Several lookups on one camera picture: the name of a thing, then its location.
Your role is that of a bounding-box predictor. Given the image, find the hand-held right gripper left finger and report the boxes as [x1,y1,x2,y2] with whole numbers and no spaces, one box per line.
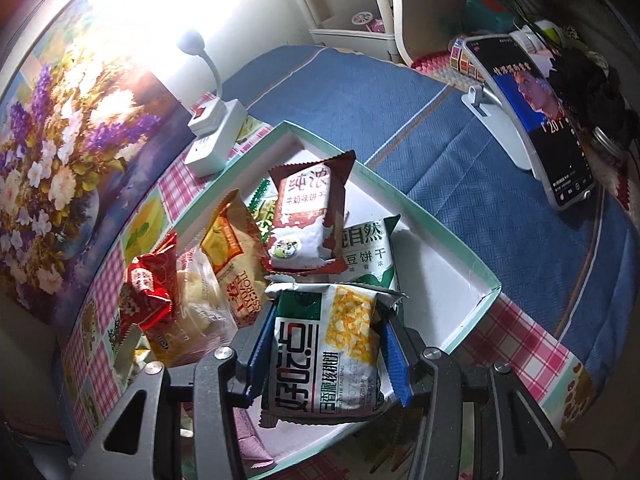
[75,301,280,480]

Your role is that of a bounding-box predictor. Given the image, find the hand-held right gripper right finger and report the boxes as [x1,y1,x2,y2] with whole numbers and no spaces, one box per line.
[376,304,571,480]

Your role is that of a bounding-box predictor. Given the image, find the green white cookie packet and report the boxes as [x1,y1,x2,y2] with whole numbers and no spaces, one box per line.
[260,280,405,429]

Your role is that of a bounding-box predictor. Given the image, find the bun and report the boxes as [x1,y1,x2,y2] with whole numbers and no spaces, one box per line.
[150,249,242,363]

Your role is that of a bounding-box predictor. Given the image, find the pink bread packet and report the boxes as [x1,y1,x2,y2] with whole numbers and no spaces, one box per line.
[234,404,275,470]

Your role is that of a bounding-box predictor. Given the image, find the teal rimmed white box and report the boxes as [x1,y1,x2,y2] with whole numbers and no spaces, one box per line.
[67,120,502,480]

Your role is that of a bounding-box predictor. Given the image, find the tan cracker packet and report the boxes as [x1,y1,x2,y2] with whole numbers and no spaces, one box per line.
[200,190,275,330]

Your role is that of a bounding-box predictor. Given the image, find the dark green biscuit packet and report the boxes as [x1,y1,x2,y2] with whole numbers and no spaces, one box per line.
[325,215,403,295]

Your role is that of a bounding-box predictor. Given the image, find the red snack packet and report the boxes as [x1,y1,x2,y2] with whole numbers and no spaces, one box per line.
[120,232,179,332]

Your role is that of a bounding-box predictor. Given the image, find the white snack packet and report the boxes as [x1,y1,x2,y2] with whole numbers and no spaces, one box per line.
[110,325,152,387]

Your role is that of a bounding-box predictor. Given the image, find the red drink carton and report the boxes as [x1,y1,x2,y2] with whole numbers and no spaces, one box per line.
[262,150,357,277]

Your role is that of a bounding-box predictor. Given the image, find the green cake packet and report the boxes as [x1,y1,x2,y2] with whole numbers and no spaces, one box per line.
[247,180,279,242]

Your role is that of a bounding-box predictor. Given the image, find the pink checkered tablecloth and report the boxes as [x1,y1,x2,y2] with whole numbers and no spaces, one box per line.
[55,90,601,480]

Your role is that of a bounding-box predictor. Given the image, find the blue grid cloth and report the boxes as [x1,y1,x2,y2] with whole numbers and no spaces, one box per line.
[220,45,640,403]

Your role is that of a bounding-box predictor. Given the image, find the white phone stand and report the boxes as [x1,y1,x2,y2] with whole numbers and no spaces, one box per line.
[460,82,545,172]

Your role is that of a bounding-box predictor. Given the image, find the floral painting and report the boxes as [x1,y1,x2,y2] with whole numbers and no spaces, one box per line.
[0,0,190,322]

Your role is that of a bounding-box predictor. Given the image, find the smartphone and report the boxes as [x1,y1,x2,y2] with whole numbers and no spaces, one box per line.
[462,35,597,211]

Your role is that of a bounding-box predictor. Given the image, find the red white crochet mat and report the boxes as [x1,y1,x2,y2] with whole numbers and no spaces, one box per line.
[411,51,483,87]

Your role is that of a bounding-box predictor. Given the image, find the glass jar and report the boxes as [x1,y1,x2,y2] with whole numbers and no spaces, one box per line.
[591,126,627,162]

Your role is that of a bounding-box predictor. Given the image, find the white gooseneck lamp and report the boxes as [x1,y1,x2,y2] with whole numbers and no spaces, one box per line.
[176,30,223,101]

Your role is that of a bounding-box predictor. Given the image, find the colourful puzzle cube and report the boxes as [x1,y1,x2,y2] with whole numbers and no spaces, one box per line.
[449,37,482,75]

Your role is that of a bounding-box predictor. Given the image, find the pink round item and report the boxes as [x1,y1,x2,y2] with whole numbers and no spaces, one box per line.
[350,10,387,34]

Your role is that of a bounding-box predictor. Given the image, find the black cloth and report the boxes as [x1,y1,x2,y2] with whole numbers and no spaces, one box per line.
[549,49,640,147]

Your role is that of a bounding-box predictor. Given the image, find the white shelf unit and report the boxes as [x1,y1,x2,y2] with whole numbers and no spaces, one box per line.
[275,0,401,63]

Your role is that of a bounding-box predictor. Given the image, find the white cup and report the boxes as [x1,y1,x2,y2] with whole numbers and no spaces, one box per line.
[509,19,562,57]

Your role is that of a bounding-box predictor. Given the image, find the white chair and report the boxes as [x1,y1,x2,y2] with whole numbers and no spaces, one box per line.
[360,0,483,67]

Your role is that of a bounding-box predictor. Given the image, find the black cable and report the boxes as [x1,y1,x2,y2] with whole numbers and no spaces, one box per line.
[564,447,627,480]

